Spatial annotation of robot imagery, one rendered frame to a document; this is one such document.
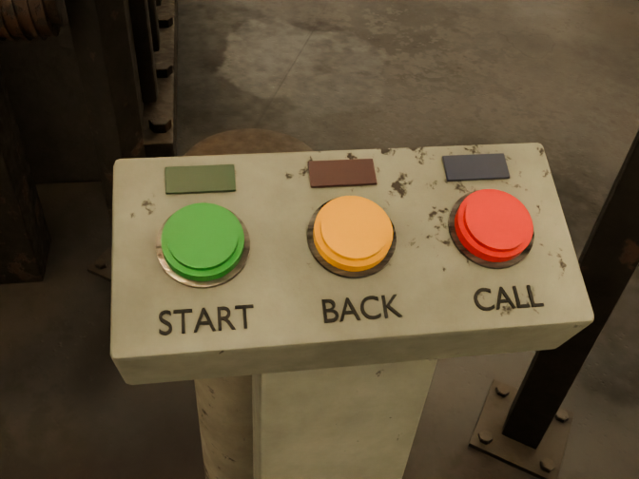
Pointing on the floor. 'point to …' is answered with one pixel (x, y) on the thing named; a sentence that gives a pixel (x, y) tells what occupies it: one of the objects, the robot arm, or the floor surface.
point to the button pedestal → (337, 299)
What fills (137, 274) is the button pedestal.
